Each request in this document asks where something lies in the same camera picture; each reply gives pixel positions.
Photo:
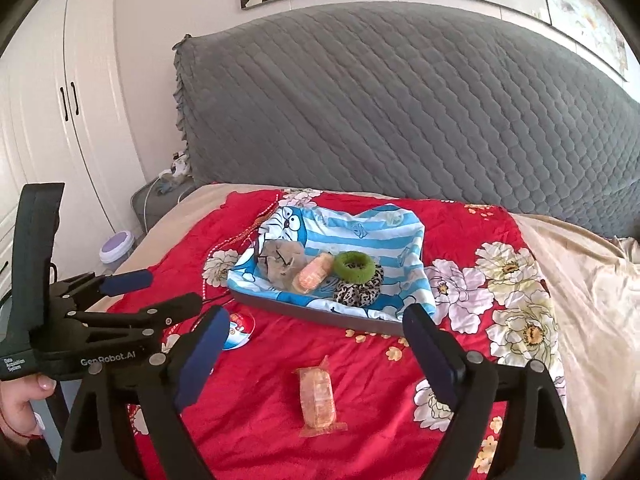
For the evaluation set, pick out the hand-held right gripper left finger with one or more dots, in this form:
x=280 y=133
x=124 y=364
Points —
x=200 y=350

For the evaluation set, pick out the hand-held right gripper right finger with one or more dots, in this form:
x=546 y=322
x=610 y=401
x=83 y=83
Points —
x=430 y=350

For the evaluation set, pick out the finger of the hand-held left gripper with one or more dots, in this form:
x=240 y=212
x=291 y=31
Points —
x=170 y=310
x=125 y=281

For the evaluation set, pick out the leopard print scrunchie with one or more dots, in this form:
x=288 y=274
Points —
x=357 y=290

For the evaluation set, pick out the beige sheer scrunchie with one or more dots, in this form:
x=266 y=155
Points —
x=285 y=272

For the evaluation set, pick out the green fuzzy scrunchie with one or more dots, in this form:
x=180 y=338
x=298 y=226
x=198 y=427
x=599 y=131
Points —
x=342 y=267

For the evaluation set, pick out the orange snack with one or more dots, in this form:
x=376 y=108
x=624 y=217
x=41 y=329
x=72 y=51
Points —
x=312 y=275

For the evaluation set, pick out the person's left hand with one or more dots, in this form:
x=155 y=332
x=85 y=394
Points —
x=17 y=405

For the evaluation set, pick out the white jar with purple lid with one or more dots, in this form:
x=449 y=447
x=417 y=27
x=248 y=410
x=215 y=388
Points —
x=117 y=247

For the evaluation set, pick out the round cartoon badge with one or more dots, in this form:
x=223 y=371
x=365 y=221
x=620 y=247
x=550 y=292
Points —
x=240 y=330

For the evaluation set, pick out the red floral blanket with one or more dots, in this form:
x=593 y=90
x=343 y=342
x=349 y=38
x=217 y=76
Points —
x=270 y=375

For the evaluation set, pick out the grey nightstand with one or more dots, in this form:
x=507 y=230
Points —
x=165 y=205

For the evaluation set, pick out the blue striped cartoon cloth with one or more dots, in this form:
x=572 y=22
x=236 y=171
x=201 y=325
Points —
x=390 y=255

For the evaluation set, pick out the small white toy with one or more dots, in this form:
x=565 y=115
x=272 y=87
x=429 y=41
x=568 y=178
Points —
x=178 y=165

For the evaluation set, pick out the grey quilted headboard cover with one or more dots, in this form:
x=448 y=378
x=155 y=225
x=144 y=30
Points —
x=400 y=110

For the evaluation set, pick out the white wardrobe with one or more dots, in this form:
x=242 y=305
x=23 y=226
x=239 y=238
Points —
x=60 y=35

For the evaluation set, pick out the pale speckled wall painting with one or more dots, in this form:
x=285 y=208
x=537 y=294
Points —
x=585 y=15

